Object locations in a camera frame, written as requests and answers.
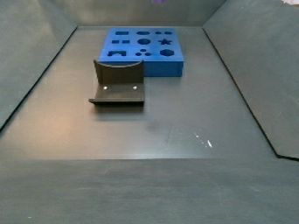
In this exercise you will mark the black curved holder bracket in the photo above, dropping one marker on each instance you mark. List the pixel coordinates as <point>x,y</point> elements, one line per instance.
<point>120,83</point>

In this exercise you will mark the purple object at top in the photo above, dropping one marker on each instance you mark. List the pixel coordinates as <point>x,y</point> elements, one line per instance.
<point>157,1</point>

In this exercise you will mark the blue shape sorter box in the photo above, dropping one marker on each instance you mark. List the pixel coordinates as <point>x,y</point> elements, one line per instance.
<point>152,45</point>

